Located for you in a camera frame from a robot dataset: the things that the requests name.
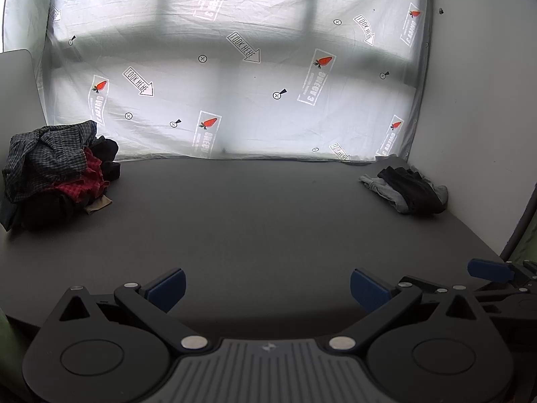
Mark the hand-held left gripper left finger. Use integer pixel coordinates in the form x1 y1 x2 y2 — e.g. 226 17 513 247
40 268 209 352

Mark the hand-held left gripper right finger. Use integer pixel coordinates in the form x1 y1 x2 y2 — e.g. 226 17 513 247
328 268 496 352

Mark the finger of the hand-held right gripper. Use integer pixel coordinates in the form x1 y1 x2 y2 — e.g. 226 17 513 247
467 259 517 285

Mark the blue plaid shirt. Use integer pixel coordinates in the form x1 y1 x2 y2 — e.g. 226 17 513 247
2 120 99 206

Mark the dark green cloth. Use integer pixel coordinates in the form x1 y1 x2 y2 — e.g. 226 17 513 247
501 185 537 270

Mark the folded grey garment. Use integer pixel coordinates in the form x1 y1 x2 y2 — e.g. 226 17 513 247
359 174 449 214

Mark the tan cloth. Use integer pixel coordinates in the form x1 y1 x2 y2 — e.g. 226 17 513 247
83 195 114 216

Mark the folded black garment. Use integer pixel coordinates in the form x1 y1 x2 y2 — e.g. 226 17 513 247
378 166 446 216

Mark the red plaid garment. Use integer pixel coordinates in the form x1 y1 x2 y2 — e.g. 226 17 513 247
52 148 110 202

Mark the dark teal garment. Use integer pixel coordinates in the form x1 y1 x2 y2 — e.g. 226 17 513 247
0 199 22 232

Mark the white printed sheet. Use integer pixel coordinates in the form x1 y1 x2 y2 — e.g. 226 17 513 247
36 0 434 164

